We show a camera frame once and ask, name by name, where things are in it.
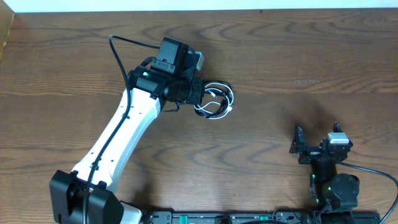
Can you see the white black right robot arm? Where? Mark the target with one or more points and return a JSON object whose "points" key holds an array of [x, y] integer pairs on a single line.
{"points": [[329, 188]]}

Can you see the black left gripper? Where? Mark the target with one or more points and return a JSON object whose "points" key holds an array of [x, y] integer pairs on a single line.
{"points": [[198, 90]]}

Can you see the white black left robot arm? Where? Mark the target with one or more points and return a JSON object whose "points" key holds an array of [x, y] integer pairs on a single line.
{"points": [[87, 193]]}

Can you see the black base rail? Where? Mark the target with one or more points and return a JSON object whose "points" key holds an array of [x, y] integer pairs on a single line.
{"points": [[284, 216]]}

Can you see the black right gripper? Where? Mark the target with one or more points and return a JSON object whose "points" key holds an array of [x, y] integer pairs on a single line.
{"points": [[315, 152]]}

